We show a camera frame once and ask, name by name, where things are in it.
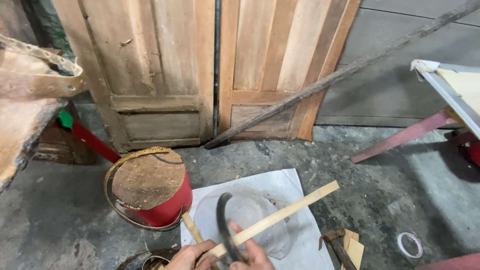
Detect white board metal frame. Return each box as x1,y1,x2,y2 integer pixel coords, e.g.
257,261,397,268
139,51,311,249
410,59,480,141

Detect long rough wooden pole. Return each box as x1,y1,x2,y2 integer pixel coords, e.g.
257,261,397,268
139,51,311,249
204,0,480,150

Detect dark curved knife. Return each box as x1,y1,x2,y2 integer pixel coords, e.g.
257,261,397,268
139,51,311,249
216,192,245,265

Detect round metal tin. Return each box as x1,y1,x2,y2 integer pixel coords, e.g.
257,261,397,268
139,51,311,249
141,255,170,270

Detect dusty wooden workbench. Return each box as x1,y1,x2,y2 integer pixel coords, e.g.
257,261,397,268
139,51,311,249
0,48,70,193

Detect red round stool dusty top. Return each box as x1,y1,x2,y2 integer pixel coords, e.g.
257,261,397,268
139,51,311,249
111,149,194,228

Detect pink wooden stand leg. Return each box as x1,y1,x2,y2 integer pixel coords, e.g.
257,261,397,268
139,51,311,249
350,109,459,164

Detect clear plastic bag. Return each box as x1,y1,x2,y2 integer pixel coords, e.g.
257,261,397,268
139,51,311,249
194,183,301,260

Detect striped wooden door panel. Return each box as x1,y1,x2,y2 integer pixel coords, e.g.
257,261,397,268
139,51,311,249
217,0,362,142

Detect small pale wood offcuts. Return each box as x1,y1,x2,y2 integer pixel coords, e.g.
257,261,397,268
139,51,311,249
340,229,365,270

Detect short pale bamboo stick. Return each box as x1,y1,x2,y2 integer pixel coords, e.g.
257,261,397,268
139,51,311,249
181,211,221,270

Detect person's right hand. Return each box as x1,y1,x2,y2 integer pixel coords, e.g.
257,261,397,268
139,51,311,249
228,221,277,270

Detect weathered wooden door panel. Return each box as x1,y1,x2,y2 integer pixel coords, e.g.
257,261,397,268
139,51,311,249
52,0,216,154

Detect person's left hand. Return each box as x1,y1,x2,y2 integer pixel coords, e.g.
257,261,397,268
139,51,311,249
164,239,218,270

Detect pink wooden plank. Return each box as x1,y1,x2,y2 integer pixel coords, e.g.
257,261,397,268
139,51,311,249
415,253,480,270

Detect red metal bar green tip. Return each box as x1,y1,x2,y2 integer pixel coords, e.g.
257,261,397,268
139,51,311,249
52,109,122,164

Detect long pale bamboo strip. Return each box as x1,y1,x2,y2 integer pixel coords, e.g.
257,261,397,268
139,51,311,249
196,180,340,268

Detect white tape roll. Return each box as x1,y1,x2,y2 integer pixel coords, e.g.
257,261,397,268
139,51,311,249
397,232,424,259

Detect rusty hammer wooden handle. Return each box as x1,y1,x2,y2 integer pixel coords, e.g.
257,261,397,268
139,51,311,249
319,229,358,270

